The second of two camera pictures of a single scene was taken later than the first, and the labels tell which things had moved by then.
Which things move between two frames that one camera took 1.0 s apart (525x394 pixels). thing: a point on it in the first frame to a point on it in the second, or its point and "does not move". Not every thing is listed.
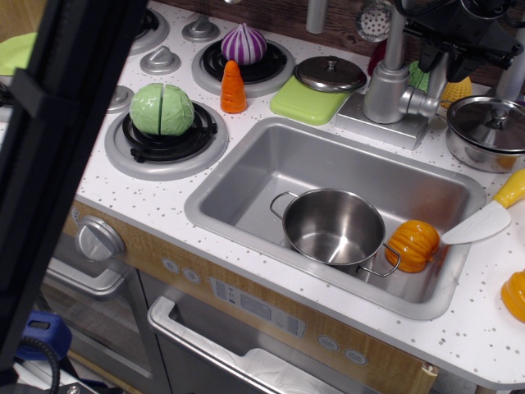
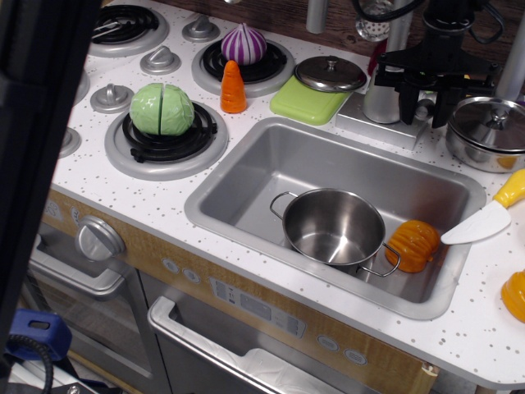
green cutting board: [296, 100] does not move
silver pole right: [510, 82] does not move
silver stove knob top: [202, 29] does not move
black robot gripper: [477, 27] to [442, 64]
